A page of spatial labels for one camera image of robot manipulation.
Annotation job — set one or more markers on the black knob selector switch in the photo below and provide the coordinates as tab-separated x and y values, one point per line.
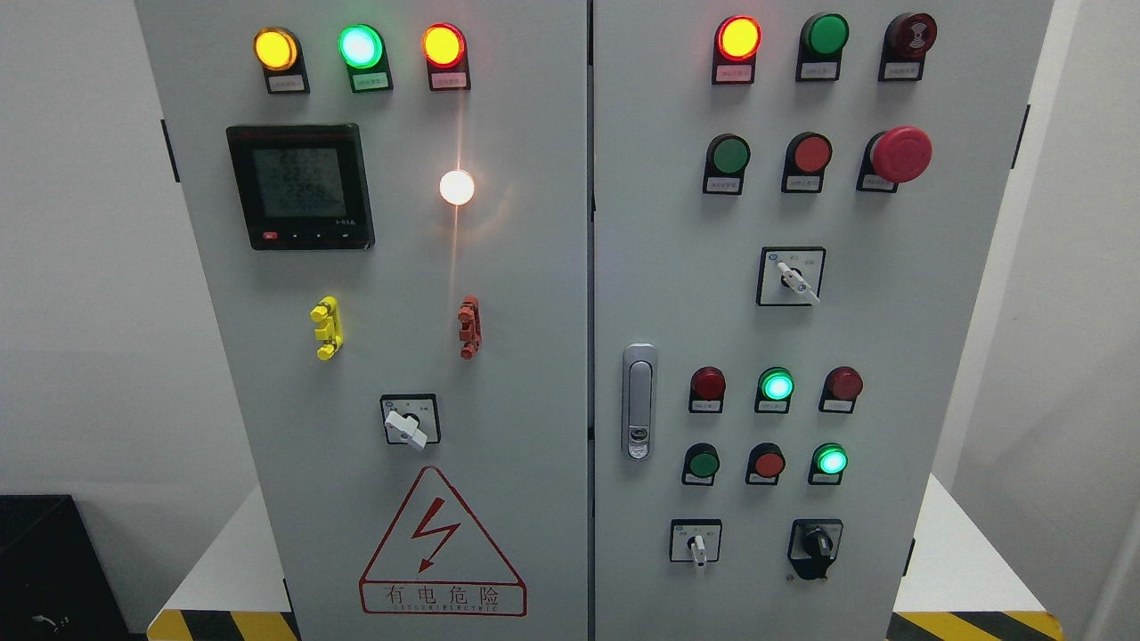
813	546

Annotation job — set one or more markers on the red terminal connector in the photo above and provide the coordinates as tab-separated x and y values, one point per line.
470	333

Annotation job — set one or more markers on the dark red indicator light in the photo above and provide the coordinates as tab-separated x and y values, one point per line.
707	391

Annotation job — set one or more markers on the white glowing indicator light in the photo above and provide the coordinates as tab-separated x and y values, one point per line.
456	187

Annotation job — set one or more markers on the small green push button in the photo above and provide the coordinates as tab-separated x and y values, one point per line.
700	465

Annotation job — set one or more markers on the green lit indicator middle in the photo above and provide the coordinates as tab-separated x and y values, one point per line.
775	387

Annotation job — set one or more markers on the grey left cabinet door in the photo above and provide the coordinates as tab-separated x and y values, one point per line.
513	419

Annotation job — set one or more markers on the grey cabinet door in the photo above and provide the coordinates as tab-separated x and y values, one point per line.
513	419
678	269

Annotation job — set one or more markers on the green push button second row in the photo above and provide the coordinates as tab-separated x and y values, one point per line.
725	162

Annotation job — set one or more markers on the yellow terminal connector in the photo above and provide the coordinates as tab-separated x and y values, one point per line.
328	332

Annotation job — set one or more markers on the small red push button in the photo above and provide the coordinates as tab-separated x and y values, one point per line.
766	464

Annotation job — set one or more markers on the grey right cabinet door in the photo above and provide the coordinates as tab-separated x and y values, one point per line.
678	269

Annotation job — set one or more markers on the red electrical warning sticker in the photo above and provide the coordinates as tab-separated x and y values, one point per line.
437	558

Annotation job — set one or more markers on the red indicator light right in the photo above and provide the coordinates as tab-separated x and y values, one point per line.
841	391

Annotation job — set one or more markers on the red push button second row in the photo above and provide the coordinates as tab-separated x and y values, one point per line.
807	157

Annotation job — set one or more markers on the green illuminated button lower right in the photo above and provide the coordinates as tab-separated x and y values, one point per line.
827	465

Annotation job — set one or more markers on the black digital power meter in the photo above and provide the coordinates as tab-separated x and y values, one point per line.
302	187

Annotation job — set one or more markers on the red-orange lit indicator light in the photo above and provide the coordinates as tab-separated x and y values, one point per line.
445	51

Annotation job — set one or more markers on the red lit light right door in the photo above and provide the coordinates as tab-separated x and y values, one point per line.
737	42

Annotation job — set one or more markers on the green lit indicator light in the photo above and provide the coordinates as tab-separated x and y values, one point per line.
365	55

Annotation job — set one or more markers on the red emergency stop button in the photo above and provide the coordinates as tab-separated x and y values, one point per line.
895	156

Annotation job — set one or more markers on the green push button top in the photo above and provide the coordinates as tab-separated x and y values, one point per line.
821	44

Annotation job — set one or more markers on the yellow indicator light top left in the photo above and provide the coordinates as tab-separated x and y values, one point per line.
281	58

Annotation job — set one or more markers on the dark red buzzer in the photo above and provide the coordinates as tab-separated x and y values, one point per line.
906	42

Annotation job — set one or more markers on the white platform with hazard stripes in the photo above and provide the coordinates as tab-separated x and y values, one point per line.
957	586

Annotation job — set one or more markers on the black box lower left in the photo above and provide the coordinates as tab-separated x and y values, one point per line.
52	584

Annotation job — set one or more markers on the silver door handle lock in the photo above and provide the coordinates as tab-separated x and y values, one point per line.
640	362

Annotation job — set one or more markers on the white selector switch left door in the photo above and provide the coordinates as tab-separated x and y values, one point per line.
411	419

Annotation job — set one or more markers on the white lever selector switch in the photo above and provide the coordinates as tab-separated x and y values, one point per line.
790	276

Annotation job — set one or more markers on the small white selector switch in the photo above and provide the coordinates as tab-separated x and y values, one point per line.
695	541

